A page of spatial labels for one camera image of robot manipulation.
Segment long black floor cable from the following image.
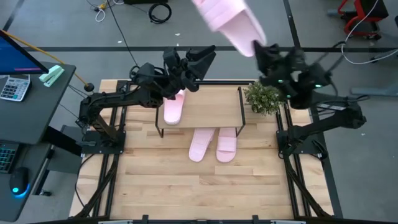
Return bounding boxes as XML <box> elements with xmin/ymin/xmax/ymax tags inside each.
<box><xmin>106</xmin><ymin>0</ymin><xmax>139</xmax><ymax>68</ymax></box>

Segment coiled black cable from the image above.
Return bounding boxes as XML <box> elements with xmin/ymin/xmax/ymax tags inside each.
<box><xmin>148</xmin><ymin>2</ymin><xmax>172</xmax><ymax>25</ymax></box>

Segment black metal rig frame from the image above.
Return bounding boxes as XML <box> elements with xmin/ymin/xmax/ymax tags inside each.
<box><xmin>74</xmin><ymin>79</ymin><xmax>333</xmax><ymax>224</ymax></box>

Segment pink slide sandal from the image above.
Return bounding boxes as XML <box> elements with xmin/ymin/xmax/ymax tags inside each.
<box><xmin>216</xmin><ymin>126</ymin><xmax>238</xmax><ymax>164</ymax></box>
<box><xmin>188</xmin><ymin>127</ymin><xmax>216</xmax><ymax>163</ymax></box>
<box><xmin>191</xmin><ymin>0</ymin><xmax>267</xmax><ymax>58</ymax></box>
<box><xmin>163</xmin><ymin>89</ymin><xmax>187</xmax><ymax>126</ymax></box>

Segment grey desk calculator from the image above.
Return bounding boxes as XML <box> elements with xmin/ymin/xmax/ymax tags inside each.
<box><xmin>0</xmin><ymin>74</ymin><xmax>31</xmax><ymax>103</ymax></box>

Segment flat black box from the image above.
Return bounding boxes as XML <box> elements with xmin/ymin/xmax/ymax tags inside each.
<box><xmin>123</xmin><ymin>0</ymin><xmax>169</xmax><ymax>5</ymax></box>

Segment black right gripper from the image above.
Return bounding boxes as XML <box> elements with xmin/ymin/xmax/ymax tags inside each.
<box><xmin>253</xmin><ymin>40</ymin><xmax>308</xmax><ymax>94</ymax></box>

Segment dark grey desk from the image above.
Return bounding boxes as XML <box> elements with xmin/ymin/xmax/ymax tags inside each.
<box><xmin>0</xmin><ymin>61</ymin><xmax>77</xmax><ymax>146</ymax></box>

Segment dark grey keyboard tray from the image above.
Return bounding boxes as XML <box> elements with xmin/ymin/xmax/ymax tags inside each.
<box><xmin>0</xmin><ymin>141</ymin><xmax>52</xmax><ymax>223</ymax></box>

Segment short white cable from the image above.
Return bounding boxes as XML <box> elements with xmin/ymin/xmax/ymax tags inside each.
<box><xmin>95</xmin><ymin>6</ymin><xmax>107</xmax><ymax>23</ymax></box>

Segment wooden shelf with black frame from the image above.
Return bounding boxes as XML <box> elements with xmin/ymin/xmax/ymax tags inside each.
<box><xmin>154</xmin><ymin>85</ymin><xmax>248</xmax><ymax>139</ymax></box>

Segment yellow pole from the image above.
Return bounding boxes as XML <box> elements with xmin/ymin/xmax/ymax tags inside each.
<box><xmin>0</xmin><ymin>29</ymin><xmax>95</xmax><ymax>93</ymax></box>

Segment backlit black keyboard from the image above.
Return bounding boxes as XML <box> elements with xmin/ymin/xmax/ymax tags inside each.
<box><xmin>0</xmin><ymin>142</ymin><xmax>20</xmax><ymax>174</ymax></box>

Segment grey desk leg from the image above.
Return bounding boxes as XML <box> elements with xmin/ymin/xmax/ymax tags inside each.
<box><xmin>349</xmin><ymin>86</ymin><xmax>398</xmax><ymax>96</ymax></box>

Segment long white cable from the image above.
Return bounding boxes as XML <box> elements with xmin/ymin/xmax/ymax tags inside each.
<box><xmin>341</xmin><ymin>0</ymin><xmax>398</xmax><ymax>65</ymax></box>

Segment mint green stapler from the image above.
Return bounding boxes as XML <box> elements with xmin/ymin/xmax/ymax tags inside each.
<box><xmin>38</xmin><ymin>64</ymin><xmax>65</xmax><ymax>88</ymax></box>

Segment small green potted plant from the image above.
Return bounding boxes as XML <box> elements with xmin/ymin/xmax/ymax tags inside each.
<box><xmin>244</xmin><ymin>80</ymin><xmax>285</xmax><ymax>116</ymax></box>

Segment black computer monitor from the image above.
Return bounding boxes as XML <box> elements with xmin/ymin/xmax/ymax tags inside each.
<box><xmin>0</xmin><ymin>29</ymin><xmax>49</xmax><ymax>75</ymax></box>

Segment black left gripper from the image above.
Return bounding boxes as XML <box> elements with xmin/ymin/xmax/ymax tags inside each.
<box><xmin>161</xmin><ymin>45</ymin><xmax>217</xmax><ymax>97</ymax></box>

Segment red cart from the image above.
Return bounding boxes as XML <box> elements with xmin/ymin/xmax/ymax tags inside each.
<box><xmin>338</xmin><ymin>0</ymin><xmax>389</xmax><ymax>40</ymax></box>

